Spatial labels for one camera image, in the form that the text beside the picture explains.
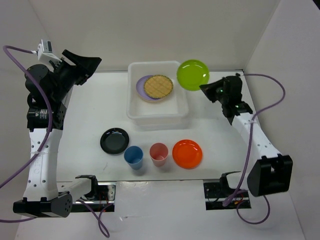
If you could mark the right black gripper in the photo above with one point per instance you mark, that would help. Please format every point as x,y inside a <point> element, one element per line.
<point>208,89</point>

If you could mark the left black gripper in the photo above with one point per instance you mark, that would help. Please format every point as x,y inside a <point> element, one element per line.
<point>85,66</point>

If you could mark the green round plate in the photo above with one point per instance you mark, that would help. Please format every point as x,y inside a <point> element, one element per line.
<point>191,74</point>

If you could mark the yellow woven pattern plate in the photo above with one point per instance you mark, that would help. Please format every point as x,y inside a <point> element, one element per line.
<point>158,86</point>

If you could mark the purple round plate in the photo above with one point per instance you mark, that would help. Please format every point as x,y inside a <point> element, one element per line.
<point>140,85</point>

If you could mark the black round plate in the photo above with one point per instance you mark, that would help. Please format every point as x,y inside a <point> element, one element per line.
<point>114,141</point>

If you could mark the pink plastic cup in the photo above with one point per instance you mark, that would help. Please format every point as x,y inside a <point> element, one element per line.
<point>158,153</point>

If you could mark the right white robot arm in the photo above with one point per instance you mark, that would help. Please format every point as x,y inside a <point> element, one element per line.
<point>266,170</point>

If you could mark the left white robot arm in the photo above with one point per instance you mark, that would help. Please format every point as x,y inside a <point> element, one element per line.
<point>45,122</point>

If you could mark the white plastic bin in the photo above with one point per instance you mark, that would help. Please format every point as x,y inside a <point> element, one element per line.
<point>170,112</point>

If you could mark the orange round plate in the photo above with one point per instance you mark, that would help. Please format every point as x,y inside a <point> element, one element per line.
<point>187,154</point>

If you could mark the blue plastic cup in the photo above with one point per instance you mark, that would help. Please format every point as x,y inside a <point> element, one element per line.
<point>134,155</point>

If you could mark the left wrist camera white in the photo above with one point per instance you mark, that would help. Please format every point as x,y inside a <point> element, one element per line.
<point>44,52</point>

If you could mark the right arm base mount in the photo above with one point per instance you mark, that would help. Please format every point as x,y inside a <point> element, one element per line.
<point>215,194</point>

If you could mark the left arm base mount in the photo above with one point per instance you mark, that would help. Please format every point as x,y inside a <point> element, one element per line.
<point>105,194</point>

